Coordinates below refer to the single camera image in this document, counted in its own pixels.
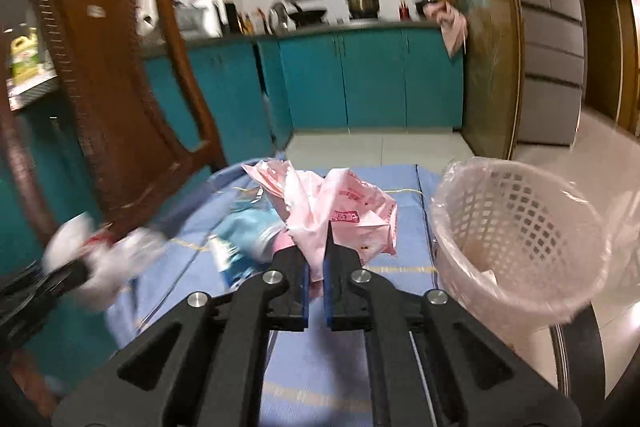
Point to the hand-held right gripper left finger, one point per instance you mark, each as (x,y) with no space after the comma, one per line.
(301,287)

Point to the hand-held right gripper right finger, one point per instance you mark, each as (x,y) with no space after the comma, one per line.
(327,287)

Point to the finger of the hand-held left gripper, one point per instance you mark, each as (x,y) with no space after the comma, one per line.
(70,274)

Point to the pink plastic bag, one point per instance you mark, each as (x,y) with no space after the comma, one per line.
(345,207)

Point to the pink lined mesh wastebasket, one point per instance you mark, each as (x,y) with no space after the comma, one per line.
(520,217)

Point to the teal snack packet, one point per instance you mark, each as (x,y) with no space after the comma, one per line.
(250,227)

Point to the light blue cloth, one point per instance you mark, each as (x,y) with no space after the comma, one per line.
(400,247)

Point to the brown wooden chair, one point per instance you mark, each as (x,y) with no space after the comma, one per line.
(115,82)

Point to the teal base cabinets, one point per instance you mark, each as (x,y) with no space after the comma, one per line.
(375,77)

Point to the yellow plastic bottle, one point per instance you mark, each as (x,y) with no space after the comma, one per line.
(24,57)

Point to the steel kettle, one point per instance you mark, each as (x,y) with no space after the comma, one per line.
(280,19)

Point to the black wok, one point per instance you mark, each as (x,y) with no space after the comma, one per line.
(310,16)

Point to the wood framed glass door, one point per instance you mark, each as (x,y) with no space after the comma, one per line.
(480,57)

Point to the black canister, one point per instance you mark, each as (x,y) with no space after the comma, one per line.
(231,18)

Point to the pink towel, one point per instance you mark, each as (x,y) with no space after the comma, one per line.
(452,32)

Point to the large steel pot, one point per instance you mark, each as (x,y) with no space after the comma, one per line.
(363,4)

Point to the red bottles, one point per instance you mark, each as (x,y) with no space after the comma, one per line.
(404,11)

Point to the white kitchen appliance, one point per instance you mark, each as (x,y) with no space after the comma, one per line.
(200,17)

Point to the silver refrigerator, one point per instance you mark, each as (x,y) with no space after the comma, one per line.
(550,57)

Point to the brown wooden door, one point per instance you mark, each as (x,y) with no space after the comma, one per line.
(600,57)

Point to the wooden doorway frame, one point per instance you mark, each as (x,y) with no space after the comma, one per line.
(625,57)

